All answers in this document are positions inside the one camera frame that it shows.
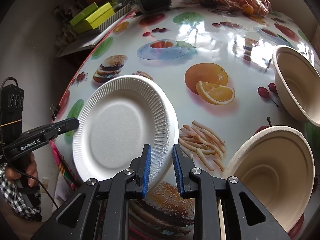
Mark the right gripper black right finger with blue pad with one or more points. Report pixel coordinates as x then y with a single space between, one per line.
224 208

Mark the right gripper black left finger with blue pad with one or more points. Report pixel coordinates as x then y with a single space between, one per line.
100 209

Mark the beige paper bowl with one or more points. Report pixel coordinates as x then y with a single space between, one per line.
277 166
297 84

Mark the white foam plate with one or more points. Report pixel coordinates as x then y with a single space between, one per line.
118 119

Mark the checkered shirt sleeve forearm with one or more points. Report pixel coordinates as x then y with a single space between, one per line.
16 201

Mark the person's left hand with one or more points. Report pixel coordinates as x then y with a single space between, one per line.
12 175

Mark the lime green box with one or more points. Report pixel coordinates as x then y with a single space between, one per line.
91 17

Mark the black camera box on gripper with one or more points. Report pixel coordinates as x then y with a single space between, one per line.
12 99

